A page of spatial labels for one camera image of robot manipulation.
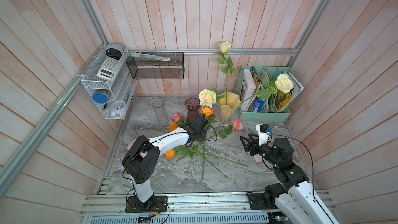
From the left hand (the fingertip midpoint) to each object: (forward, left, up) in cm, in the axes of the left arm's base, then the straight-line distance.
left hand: (199, 135), depth 91 cm
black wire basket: (+45, +39, +16) cm, 61 cm away
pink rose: (+9, -24, -2) cm, 26 cm away
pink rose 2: (+15, +14, -2) cm, 20 cm away
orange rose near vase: (+10, -6, +7) cm, 14 cm away
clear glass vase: (+12, +24, +9) cm, 28 cm away
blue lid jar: (+7, +51, +25) cm, 57 cm away
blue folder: (+17, -37, +9) cm, 42 cm away
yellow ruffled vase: (+16, -17, +10) cm, 26 cm away
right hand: (-7, -22, +14) cm, 27 cm away
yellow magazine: (+24, -56, +6) cm, 61 cm away
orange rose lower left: (-8, -1, -6) cm, 10 cm away
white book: (+21, -29, +18) cm, 40 cm away
